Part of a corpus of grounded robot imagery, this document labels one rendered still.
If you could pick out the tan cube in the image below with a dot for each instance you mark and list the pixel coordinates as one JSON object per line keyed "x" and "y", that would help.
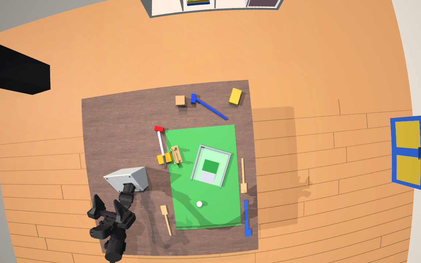
{"x": 180, "y": 100}

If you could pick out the green putting mat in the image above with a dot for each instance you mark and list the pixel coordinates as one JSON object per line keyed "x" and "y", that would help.
{"x": 220, "y": 205}

